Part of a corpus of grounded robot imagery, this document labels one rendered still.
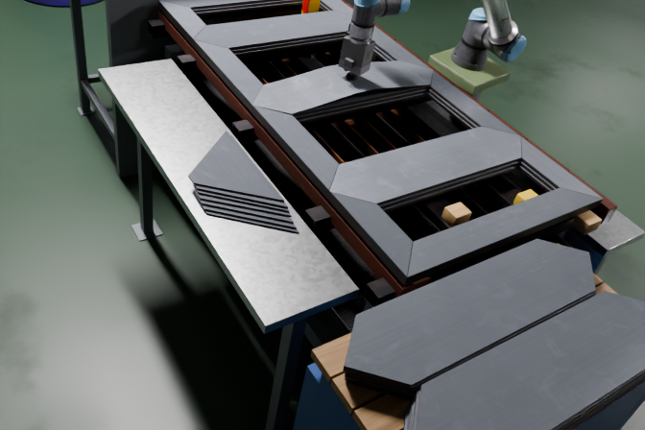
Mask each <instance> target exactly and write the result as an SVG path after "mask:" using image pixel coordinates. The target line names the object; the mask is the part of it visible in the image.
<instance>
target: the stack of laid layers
mask: <svg viewBox="0 0 645 430"><path fill-rule="evenodd" d="M302 3H303V0H259V1H250V2H241V3H231V4H223V5H213V6H203V7H194V8H190V9H191V10H192V11H193V12H194V13H195V14H196V15H206V14H214V13H223V12H239V11H248V10H257V9H266V8H274V7H283V6H292V5H300V4H302ZM158 7H159V8H160V10H161V11H162V12H163V13H164V14H165V15H166V16H167V18H168V19H169V20H170V21H171V22H172V23H173V24H174V25H175V27H176V28H177V29H178V30H179V31H180V32H181V34H182V35H183V36H184V37H185V38H186V39H187V40H188V41H189V43H190V44H191V45H192V46H193V47H194V48H195V49H196V51H197V52H198V53H199V54H200V55H201V56H202V57H203V59H204V60H205V61H206V62H207V63H208V64H209V65H210V67H211V68H212V69H213V70H214V71H215V72H216V73H217V74H218V76H219V77H220V78H221V79H222V80H223V81H224V82H225V83H226V85H227V86H228V87H229V88H230V89H231V90H232V92H233V93H234V94H235V95H236V96H237V97H238V98H239V99H240V101H241V102H242V103H243V104H244V105H245V106H246V107H247V109H248V110H249V111H250V112H251V113H252V114H253V115H254V117H255V118H256V119H257V120H258V121H259V122H260V123H261V125H262V126H263V127H264V128H265V129H266V130H267V131H268V132H269V134H270V135H271V136H272V137H273V138H274V139H275V141H276V142H277V143H278V144H279V145H280V146H281V147H282V148H283V150H284V151H285V152H286V153H287V154H288V155H289V156H290V158H291V159H292V160H294V162H295V163H296V164H297V165H298V167H299V168H300V169H301V170H302V171H303V172H304V174H305V175H306V176H307V177H308V178H310V179H311V180H312V182H313V183H314V184H315V185H316V186H317V187H318V188H319V190H320V191H321V192H322V193H323V194H324V195H325V196H326V198H327V199H328V200H329V201H330V202H331V203H332V204H333V206H334V207H335V208H336V209H337V210H338V211H339V212H340V213H341V215H342V216H343V217H344V218H345V219H346V220H347V222H348V223H349V224H350V225H351V226H352V227H353V228H354V229H355V231H356V232H357V233H358V234H359V235H360V236H361V237H362V238H363V240H364V241H365V242H366V243H367V244H368V245H369V246H370V248H371V249H372V250H373V251H374V252H375V253H376V254H377V256H378V257H379V258H380V259H381V260H382V261H383V262H384V264H385V265H386V266H387V267H388V268H389V269H390V270H391V271H392V273H393V274H394V275H395V276H396V277H397V278H398V280H399V281H400V282H401V283H402V284H403V285H404V286H406V285H408V284H411V283H413V282H415V281H418V280H420V279H423V278H425V277H427V276H429V275H433V274H435V273H438V272H440V271H443V270H445V269H448V268H450V267H453V266H455V265H457V264H460V263H462V262H465V261H467V260H469V259H471V258H474V257H476V256H478V255H481V254H483V253H486V252H488V251H492V250H495V249H497V248H499V247H502V246H504V245H507V244H509V243H511V242H513V241H516V240H518V239H520V238H523V237H525V236H528V235H530V234H533V233H535V232H538V231H540V230H542V229H545V228H547V227H550V226H553V225H555V224H558V223H560V222H562V221H565V220H567V219H570V218H572V217H575V216H577V215H580V214H582V213H584V212H587V211H588V210H591V209H593V208H596V207H598V206H600V204H601V202H602V200H600V201H598V202H595V203H591V204H589V205H586V206H584V207H581V208H579V209H577V210H574V211H572V212H569V213H567V214H564V215H562V216H560V217H558V218H555V219H553V220H550V221H548V222H545V223H543V224H540V225H538V226H535V227H531V228H529V229H526V230H524V231H521V232H519V233H517V234H515V235H512V236H510V237H507V238H505V239H502V240H500V241H497V242H495V243H492V244H490V245H487V246H485V247H483V248H481V249H478V250H476V251H472V252H469V253H467V254H464V255H462V256H459V257H457V258H455V259H452V260H450V261H447V262H445V263H442V264H441V265H438V266H436V267H433V268H431V269H428V270H426V271H423V272H421V273H418V274H416V275H412V276H409V277H407V276H408V275H407V276H406V275H405V274H404V273H403V272H401V271H400V270H399V268H398V267H397V266H396V265H395V263H394V262H393V261H392V260H391V258H390V257H389V256H388V255H387V254H386V253H385V252H383V251H382V249H381V248H380V247H379V246H378V245H377V244H376V243H375V242H374V241H373V239H372V238H371V237H370V236H369V235H368V234H367V233H366V231H365V230H364V229H363V228H362V227H361V226H360V225H359V224H358V223H357V221H356V220H355V219H354V218H353V217H352V216H351V215H350V214H349V213H348V211H347V210H346V209H345V208H344V207H343V206H342V205H341V204H340V202H339V201H338V200H337V199H336V198H335V197H334V196H333V195H332V193H331V192H330V191H329V190H330V189H329V190H328V189H327V188H326V187H325V186H324V185H323V183H322V182H321V181H320V180H319V179H318V178H317V177H316V176H315V174H314V173H313V172H312V171H311V170H310V169H309V168H308V167H307V166H306V164H305V163H304V162H303V161H302V160H301V159H300V158H299V156H298V155H297V154H296V153H295V152H294V151H293V150H292V149H291V148H290V146H289V145H288V144H287V143H286V142H285V141H284V140H283V139H282V138H281V136H280V135H279V134H278V133H277V132H276V131H275V130H274V129H273V127H272V126H271V125H270V124H269V123H268V122H267V121H266V120H265V118H264V117H263V116H262V115H261V114H260V113H259V112H258V111H257V110H256V108H255V107H254V106H253V105H252V104H251V103H250V102H249V101H248V99H247V98H246V97H245V96H244V95H243V94H242V93H241V92H240V91H239V89H238V88H237V87H236V86H235V85H234V84H233V83H232V82H231V80H230V79H229V78H228V77H227V76H226V75H225V74H224V73H223V71H222V70H221V69H220V68H219V67H218V66H217V65H216V64H215V63H214V61H213V60H212V59H211V58H210V57H209V56H208V55H207V54H206V53H205V51H204V50H203V49H202V48H201V47H200V46H199V45H198V43H197V42H196V41H195V40H194V39H193V38H192V37H191V36H190V35H189V34H188V33H187V32H186V31H185V30H184V29H183V28H182V27H181V26H180V24H179V23H178V21H177V20H176V19H175V18H174V17H173V16H172V15H171V14H170V13H169V12H168V11H167V10H166V9H165V8H164V6H163V5H162V4H161V3H160V2H159V1H158ZM345 36H346V32H340V33H334V34H327V35H320V36H308V37H301V38H294V39H287V40H280V41H273V42H266V43H259V44H253V45H246V46H239V47H232V48H228V49H229V50H230V51H231V52H232V53H233V54H234V55H235V56H236V57H238V56H245V55H251V54H257V53H264V52H271V51H276V50H283V49H290V48H297V47H302V46H309V45H316V44H322V43H328V42H335V41H341V40H344V37H345ZM373 52H374V54H375V55H376V56H378V57H379V58H380V59H382V60H383V61H393V60H396V59H395V58H393V57H392V56H391V55H390V54H388V53H387V52H386V51H384V50H383V49H382V48H381V47H379V46H378V45H377V44H376V43H375V44H374V49H373ZM430 85H431V84H430ZM430 85H422V86H411V87H395V88H381V89H375V90H370V91H365V92H360V93H356V94H353V95H350V96H347V97H345V98H342V99H339V100H335V101H332V102H330V103H327V104H324V105H321V106H318V107H312V108H309V109H307V110H303V111H300V112H296V113H293V114H291V115H293V116H294V117H295V118H296V119H297V120H298V121H299V122H300V123H301V124H302V123H306V122H311V121H315V120H320V119H324V118H328V117H333V116H337V115H342V114H346V113H351V112H354V111H359V110H363V109H368V108H376V107H381V106H385V105H389V104H393V103H398V102H402V101H407V100H411V99H416V98H419V97H424V96H428V97H429V98H430V99H432V100H433V101H434V102H435V103H437V104H438V105H439V106H440V107H442V108H443V109H444V110H446V111H447V112H448V113H449V114H451V115H452V116H453V117H454V118H456V119H457V120H458V121H459V122H461V123H462V124H463V125H464V126H466V127H467V128H468V129H469V130H471V129H474V128H478V127H482V126H480V125H479V124H477V123H476V122H475V121H474V120H472V119H471V118H470V117H469V116H467V115H466V114H465V113H463V112H462V111H461V110H460V109H458V108H457V107H455V106H454V105H453V104H452V103H450V102H449V101H448V100H447V99H445V98H444V97H443V96H442V95H441V94H440V93H439V92H437V91H436V90H435V89H434V88H432V87H431V86H430ZM517 169H519V170H520V171H521V172H522V173H524V174H525V175H526V176H527V177H529V178H530V179H531V180H533V181H534V182H535V183H536V184H538V185H539V186H540V187H541V188H543V189H544V190H545V191H546V192H549V191H552V190H555V189H558V188H559V187H558V186H557V185H556V184H555V183H554V182H552V181H551V180H550V179H548V178H547V177H546V176H544V175H543V174H542V173H540V172H539V171H538V170H537V169H535V168H534V167H533V166H532V165H530V164H529V163H528V162H526V161H525V160H524V159H523V158H519V159H516V160H513V161H510V162H506V163H503V164H500V165H497V166H494V167H491V168H488V169H485V170H482V171H479V172H476V173H473V174H469V175H466V176H463V177H460V178H457V179H452V180H449V181H446V182H443V183H440V184H437V185H433V186H430V187H427V188H424V189H421V190H419V191H415V192H412V193H409V194H406V195H403V196H400V197H396V198H393V199H390V200H387V201H384V202H382V203H378V205H379V206H380V207H381V208H382V209H383V210H384V211H385V212H389V211H392V210H395V209H398V208H400V207H403V206H406V205H409V204H412V203H417V202H420V201H423V200H426V199H429V198H432V197H435V196H438V195H440V194H443V193H447V192H450V191H453V190H456V189H459V188H462V187H465V186H468V185H471V184H473V183H476V182H479V181H482V180H485V179H490V178H493V177H496V176H499V175H502V174H506V173H509V172H511V171H514V170H517Z"/></svg>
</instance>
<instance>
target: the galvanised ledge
mask: <svg viewBox="0 0 645 430"><path fill-rule="evenodd" d="M375 58H376V55H375V54H374V53H372V58H371V62H373V61H379V60H376V59H375ZM419 105H420V106H421V107H422V108H424V109H425V110H426V111H427V112H429V113H430V114H431V115H432V116H433V117H435V118H436V119H437V120H438V121H439V122H441V123H442V124H443V125H444V126H445V127H447V128H448V129H449V130H450V131H452V132H453V133H457V132H460V131H464V130H463V129H462V128H461V126H460V125H459V124H458V123H457V122H456V120H455V119H454V118H453V116H452V115H451V114H449V113H448V112H447V111H446V110H444V109H443V108H442V107H440V106H439V105H438V104H437V103H435V102H434V101H428V102H424V103H420V104H419ZM503 175H504V176H505V177H507V178H508V179H509V180H510V181H512V182H513V183H514V184H515V185H517V186H518V187H519V188H520V189H521V190H523V191H526V190H529V189H532V190H533V191H534V192H535V193H537V194H538V195H541V194H542V192H540V191H539V188H538V187H537V186H536V185H535V183H534V182H532V180H531V179H530V178H529V177H527V176H526V175H525V174H524V173H522V172H521V171H520V170H519V169H517V170H514V171H511V172H509V173H506V174H503ZM570 230H571V231H573V232H574V233H575V234H576V235H577V236H579V237H580V238H581V239H582V240H583V241H585V242H586V243H587V244H588V245H590V246H591V247H592V248H593V249H594V250H596V251H597V252H598V253H599V254H601V255H602V256H603V257H605V256H607V255H609V254H611V253H613V252H615V251H618V250H621V249H623V248H625V247H627V246H628V245H630V244H632V243H634V242H636V241H638V240H641V239H642V237H643V236H644V234H645V231H644V230H643V229H641V228H640V227H638V226H637V225H636V224H634V223H633V222H632V221H631V220H629V219H628V218H627V217H625V216H624V215H623V214H621V213H620V212H619V211H617V210H615V212H614V213H613V215H612V217H611V219H610V220H609V222H606V223H604V224H602V225H599V226H598V228H597V229H596V230H594V231H591V232H590V233H588V234H586V235H583V234H582V233H581V232H580V231H578V230H577V229H576V228H574V227H573V228H571V229H570Z"/></svg>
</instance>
